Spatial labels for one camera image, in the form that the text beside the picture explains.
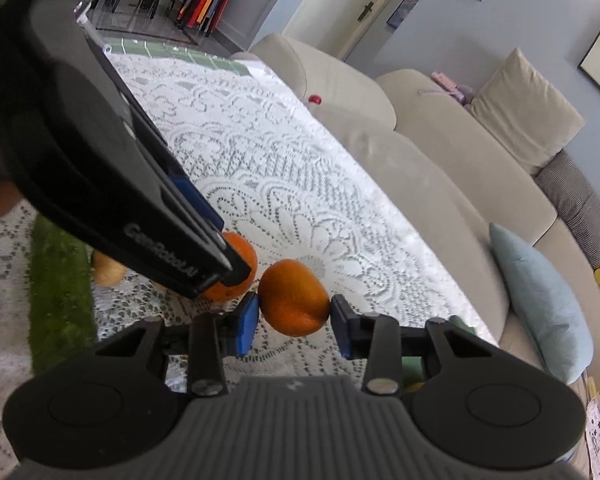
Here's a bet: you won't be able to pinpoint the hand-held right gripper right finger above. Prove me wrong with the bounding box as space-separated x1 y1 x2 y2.
330 294 511 397

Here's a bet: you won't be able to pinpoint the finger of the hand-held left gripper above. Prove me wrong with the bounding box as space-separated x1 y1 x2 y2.
192 236 256 301
82 35 225 235

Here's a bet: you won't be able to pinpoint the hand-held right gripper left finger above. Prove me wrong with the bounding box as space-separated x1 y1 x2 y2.
95 292 260 399

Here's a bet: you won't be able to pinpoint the orange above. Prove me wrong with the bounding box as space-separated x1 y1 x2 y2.
200 232 258 303
258 259 330 337

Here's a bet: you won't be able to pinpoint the green colander bowl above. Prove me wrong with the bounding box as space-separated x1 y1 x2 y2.
400 314 478 386

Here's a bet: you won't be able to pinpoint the green cucumber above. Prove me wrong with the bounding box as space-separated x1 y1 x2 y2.
29 215 98 376

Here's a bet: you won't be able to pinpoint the white lace tablecloth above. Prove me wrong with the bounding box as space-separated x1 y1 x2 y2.
0 52 498 480

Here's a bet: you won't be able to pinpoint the white phone stand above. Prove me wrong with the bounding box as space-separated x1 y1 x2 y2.
72 2 111 53

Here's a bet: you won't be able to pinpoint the beige sofa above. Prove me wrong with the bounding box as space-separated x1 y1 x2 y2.
230 34 600 480

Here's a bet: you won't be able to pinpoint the stacked colourful stools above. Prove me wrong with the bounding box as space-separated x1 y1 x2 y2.
175 0 241 38

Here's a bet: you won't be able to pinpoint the light blue pillow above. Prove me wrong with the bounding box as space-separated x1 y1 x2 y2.
489 222 595 386

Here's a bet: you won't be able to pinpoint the grey checkered cushion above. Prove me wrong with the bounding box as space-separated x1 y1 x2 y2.
534 149 600 271

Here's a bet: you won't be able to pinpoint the pink box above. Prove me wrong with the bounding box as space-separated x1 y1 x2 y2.
430 71 463 92

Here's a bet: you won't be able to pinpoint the beige cushion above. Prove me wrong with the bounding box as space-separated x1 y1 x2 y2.
467 47 586 176

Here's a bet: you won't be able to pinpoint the small wall poster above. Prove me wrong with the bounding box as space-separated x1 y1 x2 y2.
386 0 426 31

